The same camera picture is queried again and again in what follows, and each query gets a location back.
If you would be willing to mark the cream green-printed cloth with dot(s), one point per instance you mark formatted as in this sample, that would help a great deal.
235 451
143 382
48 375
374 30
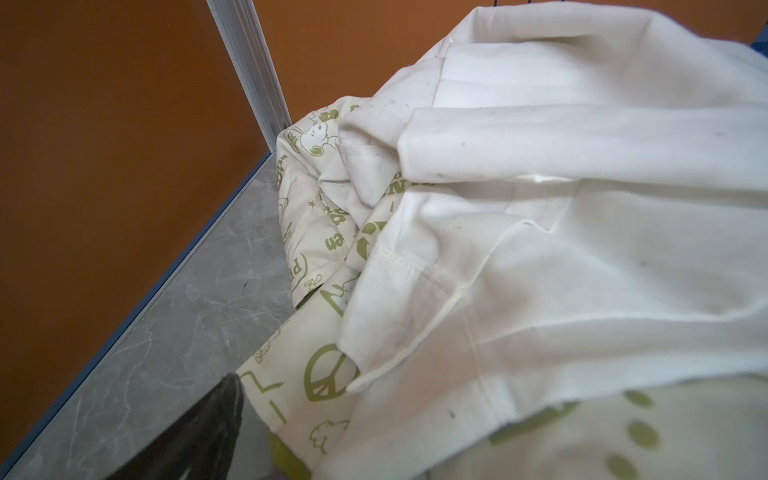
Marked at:
298 381

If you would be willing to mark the aluminium left corner post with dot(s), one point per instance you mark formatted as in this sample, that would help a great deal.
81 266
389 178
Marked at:
243 36

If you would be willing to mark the plain white cloth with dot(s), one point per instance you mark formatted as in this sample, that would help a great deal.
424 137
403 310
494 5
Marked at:
586 214

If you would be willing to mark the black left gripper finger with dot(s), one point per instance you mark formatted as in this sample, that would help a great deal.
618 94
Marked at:
198 445

